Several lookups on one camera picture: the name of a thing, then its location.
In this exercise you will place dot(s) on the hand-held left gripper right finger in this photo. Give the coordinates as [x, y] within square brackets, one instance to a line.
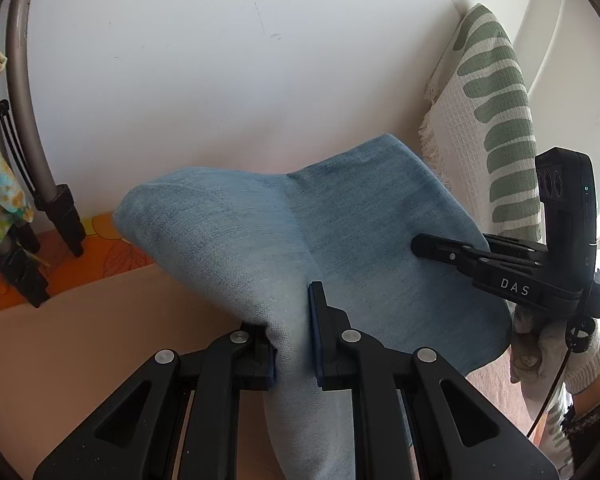
[316, 340]

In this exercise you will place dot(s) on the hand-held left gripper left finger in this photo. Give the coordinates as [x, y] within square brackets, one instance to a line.
[260, 355]

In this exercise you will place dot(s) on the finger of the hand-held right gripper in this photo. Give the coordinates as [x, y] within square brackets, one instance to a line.
[520, 247]
[445, 252]

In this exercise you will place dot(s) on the light blue denim pants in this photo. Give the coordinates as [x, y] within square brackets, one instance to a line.
[230, 235]

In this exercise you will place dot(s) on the person's right forearm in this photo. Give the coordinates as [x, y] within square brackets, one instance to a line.
[597, 395]

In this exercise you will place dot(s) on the person's right hand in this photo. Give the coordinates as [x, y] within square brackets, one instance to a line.
[540, 355]

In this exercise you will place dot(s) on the white green patterned pillow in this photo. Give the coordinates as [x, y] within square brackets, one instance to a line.
[480, 135]

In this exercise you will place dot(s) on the black folded stand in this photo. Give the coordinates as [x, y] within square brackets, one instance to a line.
[25, 275]

